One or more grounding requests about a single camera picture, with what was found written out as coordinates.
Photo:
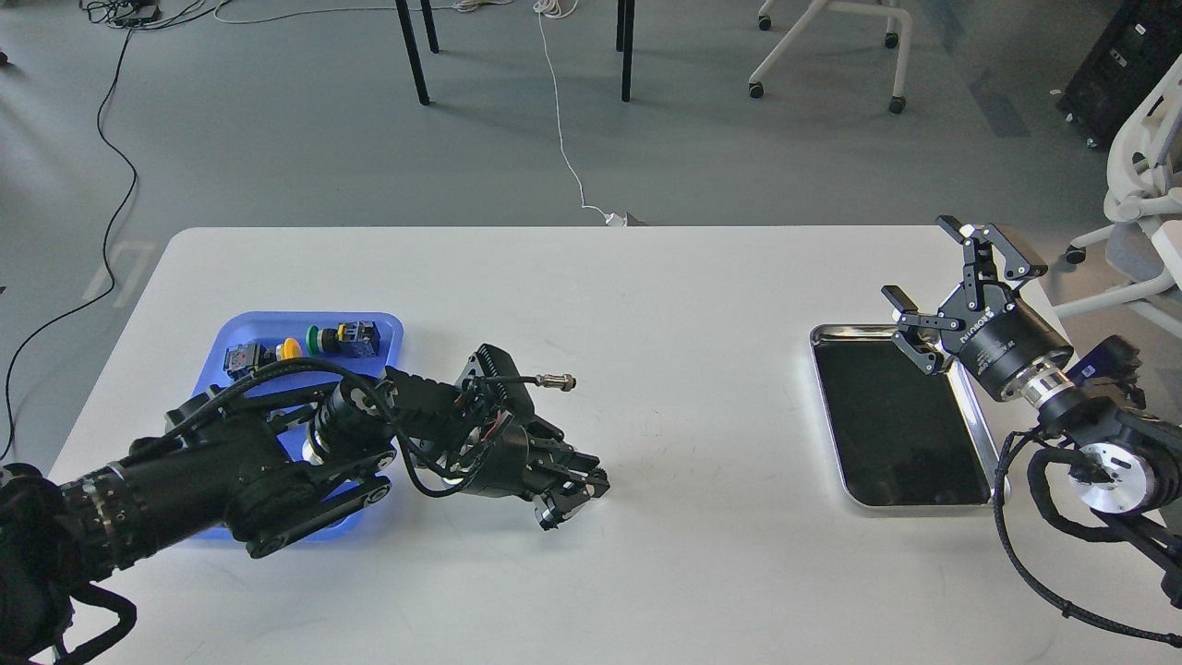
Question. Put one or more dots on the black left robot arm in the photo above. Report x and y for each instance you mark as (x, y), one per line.
(220, 463)

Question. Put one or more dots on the yellow red push button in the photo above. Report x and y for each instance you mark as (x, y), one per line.
(240, 360)

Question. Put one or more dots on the silver metal tray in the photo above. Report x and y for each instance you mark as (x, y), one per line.
(905, 442)

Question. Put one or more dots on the white office chair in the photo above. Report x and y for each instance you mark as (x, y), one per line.
(1142, 205)

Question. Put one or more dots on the blue plastic tray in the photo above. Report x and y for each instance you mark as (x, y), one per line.
(271, 328)

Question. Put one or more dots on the green blue push button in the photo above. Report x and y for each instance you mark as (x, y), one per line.
(351, 339)

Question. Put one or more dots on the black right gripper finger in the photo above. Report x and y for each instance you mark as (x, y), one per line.
(918, 335)
(993, 254)

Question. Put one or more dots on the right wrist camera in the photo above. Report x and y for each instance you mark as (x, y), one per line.
(1115, 358)

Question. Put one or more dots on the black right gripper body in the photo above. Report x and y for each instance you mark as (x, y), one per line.
(996, 343)

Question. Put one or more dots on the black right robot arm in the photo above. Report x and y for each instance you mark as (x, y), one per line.
(1102, 463)

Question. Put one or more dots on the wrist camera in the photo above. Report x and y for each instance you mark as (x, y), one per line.
(492, 373)
(1115, 358)

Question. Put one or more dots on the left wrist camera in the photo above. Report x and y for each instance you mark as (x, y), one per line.
(492, 373)

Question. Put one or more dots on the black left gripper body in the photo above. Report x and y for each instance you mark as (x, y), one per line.
(525, 462)

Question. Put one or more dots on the black cabinet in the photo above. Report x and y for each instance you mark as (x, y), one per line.
(1137, 47)

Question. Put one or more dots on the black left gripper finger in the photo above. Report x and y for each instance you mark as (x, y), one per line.
(563, 499)
(570, 464)

